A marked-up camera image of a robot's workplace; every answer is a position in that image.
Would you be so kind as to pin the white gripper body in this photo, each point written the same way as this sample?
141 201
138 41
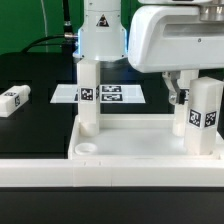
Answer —
174 35

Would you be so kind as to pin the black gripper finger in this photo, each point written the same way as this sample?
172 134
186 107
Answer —
176 94

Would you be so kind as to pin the white desk top tray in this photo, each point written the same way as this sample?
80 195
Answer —
129 135

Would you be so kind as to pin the white tag mat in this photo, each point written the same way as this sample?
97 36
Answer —
109 93

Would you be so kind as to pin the white front fence bar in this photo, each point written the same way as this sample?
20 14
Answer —
111 173

